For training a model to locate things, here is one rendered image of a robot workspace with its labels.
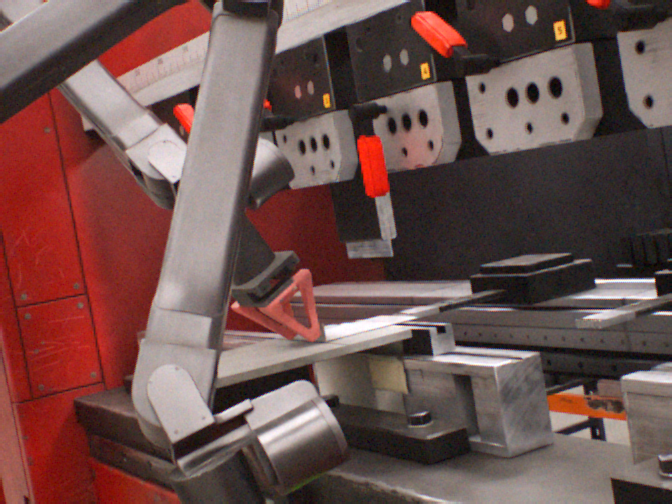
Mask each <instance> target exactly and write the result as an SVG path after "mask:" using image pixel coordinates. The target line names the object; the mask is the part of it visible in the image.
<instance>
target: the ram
mask: <svg viewBox="0 0 672 504"><path fill-rule="evenodd" d="M404 1H406V0H334V1H331V2H329V3H327V4H325V5H323V6H320V7H318V8H316V9H314V10H312V11H309V12H307V13H305V14H303V15H301V16H298V17H296V18H294V19H292V20H290V21H287V22H285V23H283V24H281V26H280V28H279V30H278V33H277V46H276V51H275V54H276V53H279V52H281V51H284V50H286V49H288V48H291V47H293V46H296V45H298V44H301V43H303V42H306V41H308V40H310V39H313V38H315V37H318V36H320V35H323V34H331V33H341V32H347V31H346V25H347V24H350V23H352V22H355V21H357V20H359V19H362V18H364V17H367V16H369V15H372V14H374V13H377V12H379V11H382V10H384V9H386V8H389V7H391V6H394V5H396V4H399V3H401V2H404ZM211 20H212V15H211V14H210V13H209V12H208V11H207V10H206V9H205V8H204V7H203V6H202V5H201V4H200V3H199V2H198V1H197V0H191V1H190V2H188V3H186V4H184V5H181V6H176V7H175V8H173V9H171V10H169V11H167V12H166V13H164V14H162V15H160V16H159V17H157V18H156V19H154V20H152V21H151V22H149V23H148V24H146V25H145V26H143V27H142V28H140V29H139V30H138V31H136V32H135V33H133V34H132V35H130V36H129V37H127V38H126V39H125V40H123V41H122V42H120V43H119V44H117V45H116V46H114V47H113V48H112V49H110V50H109V51H107V52H106V53H104V54H103V55H102V56H100V57H99V58H97V59H98V60H99V61H100V62H101V63H102V64H103V65H104V66H105V67H106V68H107V70H108V71H109V72H110V73H111V74H112V75H113V76H114V77H115V78H118V77H120V76H122V75H124V74H126V73H127V72H129V71H131V70H133V69H135V68H137V67H139V66H141V65H143V64H145V63H147V62H149V61H151V60H153V59H155V58H157V57H159V56H161V55H163V54H165V53H167V52H169V51H171V50H173V49H175V48H177V47H179V46H181V45H183V44H185V43H187V42H189V41H191V40H193V39H195V38H197V37H199V36H201V35H203V34H205V33H207V32H209V31H210V25H211ZM204 63H205V60H201V61H199V62H197V63H195V64H193V65H190V66H188V67H186V68H184V69H182V70H179V71H177V72H175V73H173V74H171V75H168V76H166V77H164V78H162V79H160V80H157V81H155V82H153V83H151V84H149V85H146V86H144V87H142V88H140V89H138V90H135V91H133V92H131V93H130V94H131V95H132V96H133V97H134V98H135V99H136V100H137V101H138V102H139V103H140V104H141V105H143V106H144V107H145V108H146V109H147V110H150V111H151V112H153V111H152V104H154V103H156V102H159V101H161V100H163V99H166V98H168V97H171V96H173V95H176V94H178V93H181V92H183V91H186V90H188V89H195V88H199V86H200V82H201V77H202V72H203V67H204ZM81 116H82V115H81ZM82 121H83V127H84V131H85V132H86V131H93V130H95V129H94V128H93V127H92V126H91V125H90V124H89V123H88V122H87V120H86V119H85V118H84V117H83V116H82Z"/></svg>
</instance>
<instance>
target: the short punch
mask: <svg viewBox="0 0 672 504"><path fill-rule="evenodd" d="M329 187H330V192H331V198H332V204H333V210H334V215H335V221H336V227H337V233H338V238H339V242H340V243H346V247H347V253H348V258H369V257H389V256H393V251H392V245H391V239H393V238H395V237H396V229H395V223H394V217H393V211H392V205H391V200H390V194H389V192H388V193H386V196H381V197H376V198H371V196H368V195H367V193H366V190H365V184H364V179H363V177H362V178H356V179H350V180H345V181H339V182H333V183H329Z"/></svg>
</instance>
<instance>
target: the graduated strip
mask: <svg viewBox="0 0 672 504"><path fill-rule="evenodd" d="M331 1H334V0H284V12H283V21H282V24H283V23H285V22H287V21H290V20H292V19H294V18H296V17H298V16H301V15H303V14H305V13H307V12H309V11H312V10H314V9H316V8H318V7H320V6H323V5H325V4H327V3H329V2H331ZM209 32H210V31H209ZM209 32H207V33H205V34H203V35H201V36H199V37H197V38H195V39H193V40H191V41H189V42H187V43H185V44H183V45H181V46H179V47H177V48H175V49H173V50H171V51H169V52H167V53H165V54H163V55H161V56H159V57H157V58H155V59H153V60H151V61H149V62H147V63H145V64H143V65H141V66H139V67H137V68H135V69H133V70H131V71H129V72H127V73H126V74H124V75H122V76H120V77H118V78H116V79H117V80H118V81H119V82H120V83H121V84H122V85H123V86H124V87H125V88H126V90H127V91H128V92H129V93H131V92H133V91H135V90H138V89H140V88H142V87H144V86H146V85H149V84H151V83H153V82H155V81H157V80H160V79H162V78H164V77H166V76H168V75H171V74H173V73H175V72H177V71H179V70H182V69H184V68H186V67H188V66H190V65H193V64H195V63H197V62H199V61H201V60H204V58H205V57H206V53H207V47H208V40H209Z"/></svg>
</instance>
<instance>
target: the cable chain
mask: <svg viewBox="0 0 672 504"><path fill-rule="evenodd" d="M620 244H621V250H622V256H623V261H624V263H625V264H637V263H638V264H647V263H651V264H656V263H667V261H668V260H669V259H672V229H669V228H664V229H661V230H657V229H652V230H650V231H649V232H648V233H644V234H640V235H635V236H633V237H631V238H630V237H629V236H622V237H621V238H620Z"/></svg>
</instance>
